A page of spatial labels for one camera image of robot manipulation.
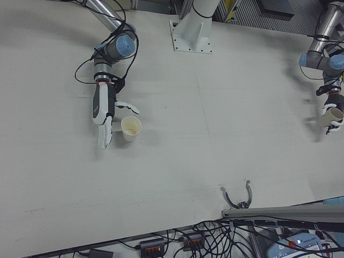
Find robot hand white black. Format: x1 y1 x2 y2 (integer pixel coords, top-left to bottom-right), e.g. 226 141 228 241
90 82 141 151
321 92 344 135

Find beige paper cup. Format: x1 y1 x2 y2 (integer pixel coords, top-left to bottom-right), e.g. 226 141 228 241
318 107 344 127

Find white paper cup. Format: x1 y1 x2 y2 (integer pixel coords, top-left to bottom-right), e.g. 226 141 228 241
120 116 142 142

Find blue plastic bin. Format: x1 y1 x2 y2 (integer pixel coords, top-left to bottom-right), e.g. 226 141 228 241
323 197 344 206

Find metal grabber tool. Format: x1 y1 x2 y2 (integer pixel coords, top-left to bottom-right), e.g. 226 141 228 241
219 179 253 210

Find black power adapter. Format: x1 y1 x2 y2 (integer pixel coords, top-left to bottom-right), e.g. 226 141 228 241
88 249 113 258

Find black power strip orange switches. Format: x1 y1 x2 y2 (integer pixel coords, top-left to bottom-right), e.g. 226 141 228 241
181 233 205 248
139 238 166 255

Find grey teach pendant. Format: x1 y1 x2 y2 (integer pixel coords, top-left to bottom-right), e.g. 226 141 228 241
266 232 333 258

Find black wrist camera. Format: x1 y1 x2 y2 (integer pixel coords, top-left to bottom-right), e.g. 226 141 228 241
109 76 126 95
316 85 334 96

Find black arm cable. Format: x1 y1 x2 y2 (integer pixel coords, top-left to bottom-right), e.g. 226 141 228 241
299 32 344 81
74 0 140 95

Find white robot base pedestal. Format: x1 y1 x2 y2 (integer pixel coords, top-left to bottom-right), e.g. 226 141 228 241
168 0 215 55

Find aluminium frame post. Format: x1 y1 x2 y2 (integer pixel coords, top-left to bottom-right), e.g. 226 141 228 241
221 205 344 233

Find yellow black striped post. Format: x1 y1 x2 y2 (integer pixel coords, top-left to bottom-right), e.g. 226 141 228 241
225 0 239 22

